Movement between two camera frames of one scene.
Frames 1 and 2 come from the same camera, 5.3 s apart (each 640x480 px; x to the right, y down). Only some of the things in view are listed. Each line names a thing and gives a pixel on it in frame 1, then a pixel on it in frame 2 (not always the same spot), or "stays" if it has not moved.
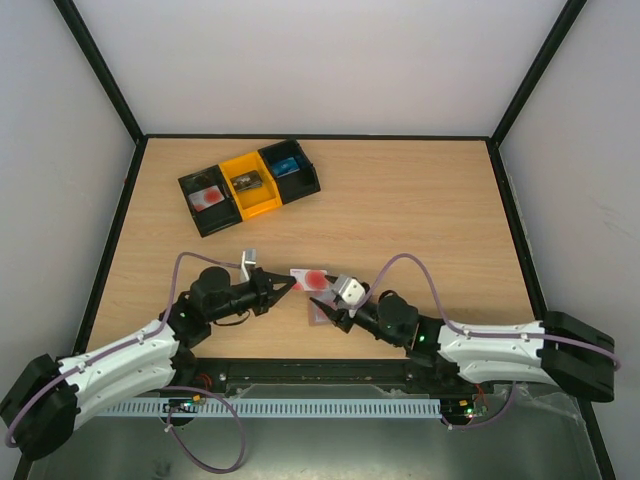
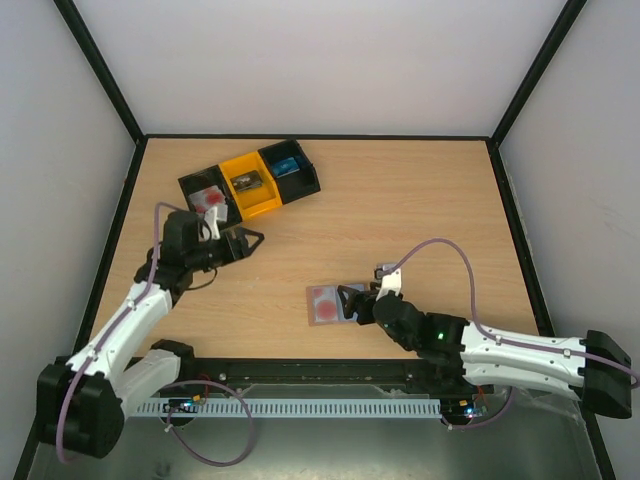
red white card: [310, 279] -> [207, 198]
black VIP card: [246, 180] stays
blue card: [285, 167] stays
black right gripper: [345, 310] -> [361, 308]
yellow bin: [257, 200] stays
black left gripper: [266, 296] -> [240, 243]
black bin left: [218, 215] stays
